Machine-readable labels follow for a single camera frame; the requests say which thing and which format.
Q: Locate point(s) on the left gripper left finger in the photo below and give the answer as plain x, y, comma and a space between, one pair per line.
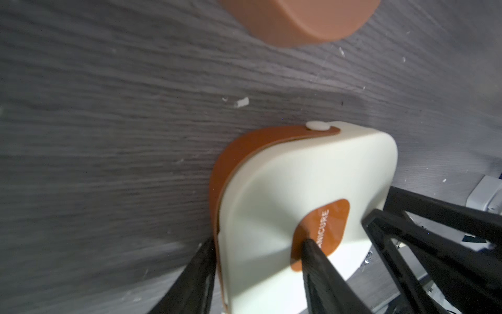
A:
192, 292

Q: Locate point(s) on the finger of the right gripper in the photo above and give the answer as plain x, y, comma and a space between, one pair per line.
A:
477, 223
469, 280

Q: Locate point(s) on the cream nail kit case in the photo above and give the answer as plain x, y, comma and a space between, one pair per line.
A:
275, 187

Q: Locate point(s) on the brown nail kit case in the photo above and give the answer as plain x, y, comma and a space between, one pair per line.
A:
294, 23

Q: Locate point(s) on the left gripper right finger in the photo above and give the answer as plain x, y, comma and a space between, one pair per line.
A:
326, 291

